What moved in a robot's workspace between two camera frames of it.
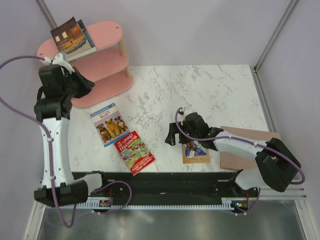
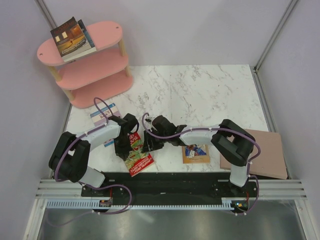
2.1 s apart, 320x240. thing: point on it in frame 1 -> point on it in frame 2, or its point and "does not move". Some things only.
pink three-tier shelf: [106, 67] does not move
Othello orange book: [194, 152] does not move
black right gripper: [173, 129] -> [148, 144]
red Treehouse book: [135, 152] does not move
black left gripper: [86, 85] -> [122, 153]
